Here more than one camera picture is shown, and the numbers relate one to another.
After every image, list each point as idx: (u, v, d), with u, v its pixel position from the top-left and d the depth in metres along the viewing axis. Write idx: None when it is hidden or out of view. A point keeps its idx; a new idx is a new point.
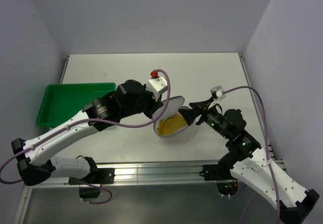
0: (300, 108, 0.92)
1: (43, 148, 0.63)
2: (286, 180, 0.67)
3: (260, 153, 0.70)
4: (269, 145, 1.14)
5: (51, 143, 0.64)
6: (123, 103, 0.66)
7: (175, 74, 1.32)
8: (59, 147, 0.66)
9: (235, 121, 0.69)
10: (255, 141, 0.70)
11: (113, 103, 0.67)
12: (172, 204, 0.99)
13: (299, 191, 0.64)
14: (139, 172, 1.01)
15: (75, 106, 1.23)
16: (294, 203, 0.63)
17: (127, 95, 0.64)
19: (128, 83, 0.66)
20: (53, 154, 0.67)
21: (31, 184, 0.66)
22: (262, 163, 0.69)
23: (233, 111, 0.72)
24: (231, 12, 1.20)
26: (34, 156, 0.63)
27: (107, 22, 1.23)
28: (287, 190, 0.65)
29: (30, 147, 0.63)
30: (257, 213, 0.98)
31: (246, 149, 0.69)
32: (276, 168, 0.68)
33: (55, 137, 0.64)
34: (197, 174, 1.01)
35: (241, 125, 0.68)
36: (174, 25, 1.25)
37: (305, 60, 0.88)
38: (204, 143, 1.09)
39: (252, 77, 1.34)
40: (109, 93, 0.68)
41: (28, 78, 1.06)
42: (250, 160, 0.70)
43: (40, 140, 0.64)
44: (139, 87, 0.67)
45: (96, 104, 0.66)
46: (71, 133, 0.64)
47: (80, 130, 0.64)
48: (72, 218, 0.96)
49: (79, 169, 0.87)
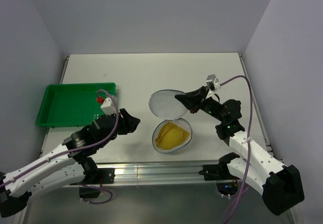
0: (300, 108, 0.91)
1: (23, 179, 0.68)
2: (264, 155, 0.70)
3: (242, 133, 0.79)
4: (269, 145, 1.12)
5: (31, 175, 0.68)
6: (98, 136, 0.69)
7: (175, 74, 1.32)
8: (40, 177, 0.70)
9: (233, 111, 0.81)
10: (240, 126, 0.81)
11: (90, 136, 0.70)
12: (172, 204, 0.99)
13: (274, 163, 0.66)
14: (139, 172, 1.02)
15: (76, 106, 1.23)
16: (268, 173, 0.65)
17: (101, 130, 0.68)
19: (101, 118, 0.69)
20: (34, 183, 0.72)
21: (9, 213, 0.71)
22: (242, 141, 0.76)
23: (234, 102, 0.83)
24: (231, 12, 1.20)
26: (13, 187, 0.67)
27: (106, 22, 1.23)
28: (262, 163, 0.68)
29: (10, 180, 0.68)
30: (257, 212, 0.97)
31: (231, 131, 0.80)
32: (255, 146, 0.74)
33: (35, 170, 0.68)
34: (196, 174, 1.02)
35: (236, 117, 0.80)
36: (174, 24, 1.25)
37: (305, 60, 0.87)
38: (203, 143, 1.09)
39: (252, 77, 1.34)
40: (87, 125, 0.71)
41: (28, 78, 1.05)
42: (232, 140, 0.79)
43: (20, 172, 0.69)
44: (110, 120, 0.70)
45: (73, 137, 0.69)
46: (51, 166, 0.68)
47: (60, 162, 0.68)
48: (71, 219, 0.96)
49: (67, 180, 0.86)
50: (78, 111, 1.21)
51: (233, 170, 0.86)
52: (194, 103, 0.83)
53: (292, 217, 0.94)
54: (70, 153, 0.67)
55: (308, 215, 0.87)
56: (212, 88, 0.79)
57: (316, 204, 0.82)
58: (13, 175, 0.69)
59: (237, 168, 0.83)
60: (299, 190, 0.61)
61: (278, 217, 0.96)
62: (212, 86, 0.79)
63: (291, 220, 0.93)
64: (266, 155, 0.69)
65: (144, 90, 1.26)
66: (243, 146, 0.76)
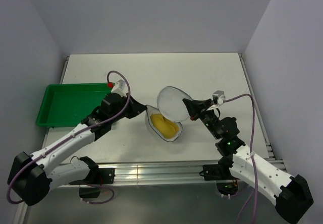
0: (301, 108, 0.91)
1: (54, 154, 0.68)
2: (270, 168, 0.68)
3: (244, 149, 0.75)
4: (269, 145, 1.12)
5: (61, 149, 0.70)
6: (110, 112, 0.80)
7: (174, 74, 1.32)
8: (65, 154, 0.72)
9: (230, 128, 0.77)
10: (239, 140, 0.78)
11: (102, 115, 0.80)
12: (172, 205, 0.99)
13: (282, 176, 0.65)
14: (139, 172, 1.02)
15: (76, 106, 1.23)
16: (279, 187, 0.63)
17: (111, 105, 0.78)
19: (109, 96, 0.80)
20: (58, 163, 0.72)
21: (33, 196, 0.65)
22: (246, 157, 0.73)
23: (229, 119, 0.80)
24: (231, 12, 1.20)
26: (46, 162, 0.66)
27: (107, 22, 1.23)
28: (271, 178, 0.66)
29: (41, 155, 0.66)
30: (257, 212, 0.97)
31: (231, 148, 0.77)
32: (259, 160, 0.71)
33: (63, 145, 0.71)
34: (197, 174, 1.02)
35: (234, 133, 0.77)
36: (174, 25, 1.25)
37: (306, 60, 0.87)
38: (203, 143, 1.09)
39: (252, 77, 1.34)
40: (95, 108, 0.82)
41: (28, 78, 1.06)
42: (236, 157, 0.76)
43: (49, 148, 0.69)
44: (118, 97, 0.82)
45: (90, 118, 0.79)
46: (77, 140, 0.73)
47: (85, 136, 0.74)
48: (72, 219, 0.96)
49: (75, 172, 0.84)
50: (79, 111, 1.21)
51: (235, 174, 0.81)
52: (196, 111, 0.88)
53: None
54: (92, 128, 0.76)
55: (308, 215, 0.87)
56: (215, 102, 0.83)
57: (317, 204, 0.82)
58: (42, 152, 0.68)
59: (241, 172, 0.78)
60: (309, 198, 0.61)
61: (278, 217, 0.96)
62: (216, 99, 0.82)
63: None
64: (272, 168, 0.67)
65: (144, 90, 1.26)
66: (248, 162, 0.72)
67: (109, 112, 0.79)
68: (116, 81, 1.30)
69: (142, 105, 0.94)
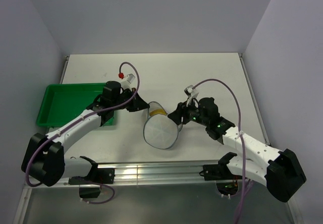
0: (301, 108, 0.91)
1: (68, 133, 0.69)
2: (259, 146, 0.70)
3: (233, 129, 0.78)
4: (269, 145, 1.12)
5: (74, 129, 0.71)
6: (113, 98, 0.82)
7: (174, 74, 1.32)
8: (77, 136, 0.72)
9: (208, 105, 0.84)
10: (229, 122, 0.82)
11: (105, 103, 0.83)
12: (172, 205, 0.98)
13: (270, 152, 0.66)
14: (139, 172, 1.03)
15: (76, 106, 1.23)
16: (267, 162, 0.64)
17: (113, 91, 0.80)
19: (111, 83, 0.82)
20: (71, 145, 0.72)
21: (51, 174, 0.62)
22: (235, 136, 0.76)
23: (207, 99, 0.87)
24: (231, 13, 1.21)
26: (62, 140, 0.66)
27: (108, 22, 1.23)
28: (259, 154, 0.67)
29: (57, 133, 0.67)
30: (257, 211, 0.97)
31: (222, 128, 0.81)
32: (248, 138, 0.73)
33: (74, 126, 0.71)
34: (196, 174, 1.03)
35: (213, 108, 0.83)
36: (174, 24, 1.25)
37: (305, 59, 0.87)
38: (203, 144, 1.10)
39: (252, 77, 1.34)
40: (97, 97, 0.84)
41: (28, 77, 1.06)
42: (226, 137, 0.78)
43: (63, 127, 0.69)
44: (118, 83, 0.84)
45: (94, 105, 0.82)
46: (87, 122, 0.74)
47: (93, 119, 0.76)
48: (71, 219, 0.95)
49: (80, 165, 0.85)
50: (79, 111, 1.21)
51: (233, 170, 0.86)
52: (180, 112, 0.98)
53: (292, 217, 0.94)
54: (99, 113, 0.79)
55: (309, 215, 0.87)
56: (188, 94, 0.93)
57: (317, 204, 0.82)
58: (56, 131, 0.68)
59: (237, 166, 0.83)
60: (300, 173, 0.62)
61: (277, 217, 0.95)
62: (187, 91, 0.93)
63: (291, 220, 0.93)
64: (261, 145, 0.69)
65: (144, 90, 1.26)
66: (237, 140, 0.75)
67: (111, 99, 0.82)
68: (124, 69, 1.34)
69: (143, 102, 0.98)
